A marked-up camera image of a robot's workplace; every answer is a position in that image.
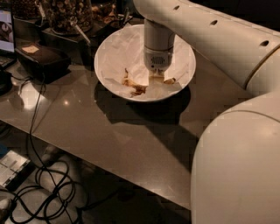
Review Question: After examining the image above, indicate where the white ceramic bowl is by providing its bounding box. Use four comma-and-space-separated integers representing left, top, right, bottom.
94, 24, 197, 103

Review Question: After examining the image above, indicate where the glass jar of nuts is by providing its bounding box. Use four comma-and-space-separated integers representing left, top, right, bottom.
12, 0, 40, 19
41, 0, 93, 36

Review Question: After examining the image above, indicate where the grey power strip box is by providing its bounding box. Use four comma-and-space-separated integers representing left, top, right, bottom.
0, 150, 30, 191

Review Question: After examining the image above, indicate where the black tray with snacks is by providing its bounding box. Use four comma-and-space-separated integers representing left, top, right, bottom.
92, 0, 132, 37

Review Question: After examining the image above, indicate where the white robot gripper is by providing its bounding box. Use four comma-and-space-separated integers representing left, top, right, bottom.
143, 47, 173, 86

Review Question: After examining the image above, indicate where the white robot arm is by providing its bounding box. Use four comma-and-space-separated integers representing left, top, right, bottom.
133, 0, 280, 224

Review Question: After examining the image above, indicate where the white scoop handle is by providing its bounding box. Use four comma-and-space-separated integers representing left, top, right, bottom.
70, 21, 91, 46

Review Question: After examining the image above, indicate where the laptop computer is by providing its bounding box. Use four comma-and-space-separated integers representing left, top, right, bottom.
0, 0, 17, 69

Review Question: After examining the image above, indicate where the black cable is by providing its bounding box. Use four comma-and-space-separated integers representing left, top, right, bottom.
0, 73, 88, 224

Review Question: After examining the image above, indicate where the black round object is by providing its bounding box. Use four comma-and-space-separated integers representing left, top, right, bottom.
0, 71, 12, 95

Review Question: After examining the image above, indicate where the spotted ripe banana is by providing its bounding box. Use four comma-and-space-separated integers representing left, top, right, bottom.
122, 69, 176, 97

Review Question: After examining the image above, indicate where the black box with label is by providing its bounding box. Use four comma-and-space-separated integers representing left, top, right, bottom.
15, 43, 71, 84

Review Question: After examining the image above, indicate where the left glass jar of nuts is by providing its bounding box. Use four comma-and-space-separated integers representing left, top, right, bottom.
12, 0, 40, 19

